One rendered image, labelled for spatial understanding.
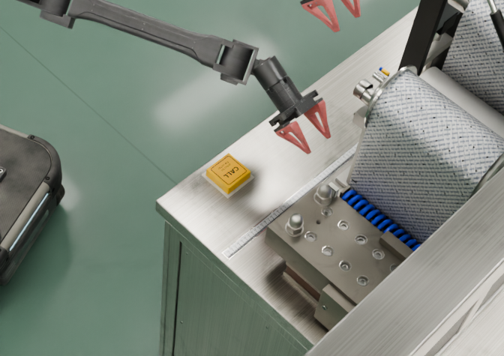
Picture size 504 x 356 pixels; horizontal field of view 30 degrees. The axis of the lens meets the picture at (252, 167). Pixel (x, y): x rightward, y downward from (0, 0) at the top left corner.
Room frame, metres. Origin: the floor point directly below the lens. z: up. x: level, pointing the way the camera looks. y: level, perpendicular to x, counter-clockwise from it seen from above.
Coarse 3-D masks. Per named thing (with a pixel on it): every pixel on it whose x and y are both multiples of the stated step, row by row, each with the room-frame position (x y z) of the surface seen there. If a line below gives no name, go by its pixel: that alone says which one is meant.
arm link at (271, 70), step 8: (272, 56) 1.31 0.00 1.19; (264, 64) 1.29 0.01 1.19; (272, 64) 1.29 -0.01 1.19; (280, 64) 1.31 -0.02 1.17; (256, 72) 1.28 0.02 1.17; (264, 72) 1.28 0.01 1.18; (272, 72) 1.28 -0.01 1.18; (280, 72) 1.29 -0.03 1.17; (264, 80) 1.27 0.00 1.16; (272, 80) 1.27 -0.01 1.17; (280, 80) 1.28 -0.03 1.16; (264, 88) 1.27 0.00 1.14; (272, 88) 1.27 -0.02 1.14
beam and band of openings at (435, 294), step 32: (480, 192) 0.70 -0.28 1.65; (448, 224) 0.65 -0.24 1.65; (480, 224) 0.65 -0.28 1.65; (416, 256) 0.59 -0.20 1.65; (448, 256) 0.60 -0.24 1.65; (480, 256) 0.61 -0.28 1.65; (384, 288) 0.54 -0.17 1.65; (416, 288) 0.55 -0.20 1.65; (448, 288) 0.56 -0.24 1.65; (480, 288) 0.57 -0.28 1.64; (352, 320) 0.50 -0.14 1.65; (384, 320) 0.50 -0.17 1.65; (416, 320) 0.51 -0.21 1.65; (448, 320) 0.53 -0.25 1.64; (320, 352) 0.45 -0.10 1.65; (352, 352) 0.46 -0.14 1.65; (384, 352) 0.47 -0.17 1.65; (416, 352) 0.48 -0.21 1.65
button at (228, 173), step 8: (224, 160) 1.23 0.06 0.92; (232, 160) 1.24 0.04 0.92; (208, 168) 1.21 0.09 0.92; (216, 168) 1.21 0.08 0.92; (224, 168) 1.21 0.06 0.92; (232, 168) 1.22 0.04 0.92; (240, 168) 1.22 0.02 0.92; (208, 176) 1.20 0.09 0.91; (216, 176) 1.19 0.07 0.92; (224, 176) 1.19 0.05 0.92; (232, 176) 1.20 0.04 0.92; (240, 176) 1.20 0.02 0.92; (248, 176) 1.21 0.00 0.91; (224, 184) 1.17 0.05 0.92; (232, 184) 1.18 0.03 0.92; (240, 184) 1.19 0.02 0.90
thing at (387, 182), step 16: (368, 144) 1.14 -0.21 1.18; (368, 160) 1.13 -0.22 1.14; (384, 160) 1.11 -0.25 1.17; (400, 160) 1.09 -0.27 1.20; (352, 176) 1.15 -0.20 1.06; (368, 176) 1.13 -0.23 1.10; (384, 176) 1.11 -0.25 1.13; (400, 176) 1.09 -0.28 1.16; (416, 176) 1.07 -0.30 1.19; (368, 192) 1.12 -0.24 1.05; (384, 192) 1.10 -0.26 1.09; (400, 192) 1.08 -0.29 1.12; (416, 192) 1.06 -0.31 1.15; (432, 192) 1.05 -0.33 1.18; (384, 208) 1.09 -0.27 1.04; (400, 208) 1.07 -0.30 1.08; (416, 208) 1.06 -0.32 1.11; (432, 208) 1.04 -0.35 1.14; (448, 208) 1.02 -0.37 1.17; (400, 224) 1.07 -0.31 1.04; (416, 224) 1.05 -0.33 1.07; (432, 224) 1.03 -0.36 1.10; (416, 240) 1.04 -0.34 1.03
